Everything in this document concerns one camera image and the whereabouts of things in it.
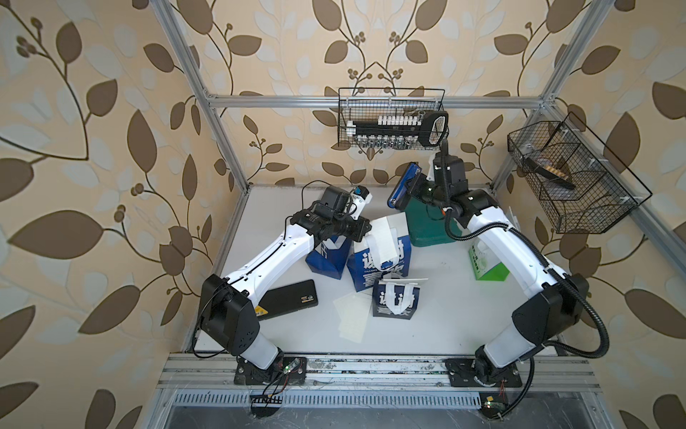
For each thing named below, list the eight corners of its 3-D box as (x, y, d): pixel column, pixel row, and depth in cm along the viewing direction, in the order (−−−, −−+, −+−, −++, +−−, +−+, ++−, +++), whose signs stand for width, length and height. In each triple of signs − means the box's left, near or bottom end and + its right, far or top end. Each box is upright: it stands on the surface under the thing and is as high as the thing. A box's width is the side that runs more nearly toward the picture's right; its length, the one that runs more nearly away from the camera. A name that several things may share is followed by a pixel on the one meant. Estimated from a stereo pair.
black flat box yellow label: (259, 320, 86) (256, 317, 84) (258, 294, 92) (256, 291, 89) (319, 305, 89) (318, 302, 87) (315, 281, 95) (314, 278, 92)
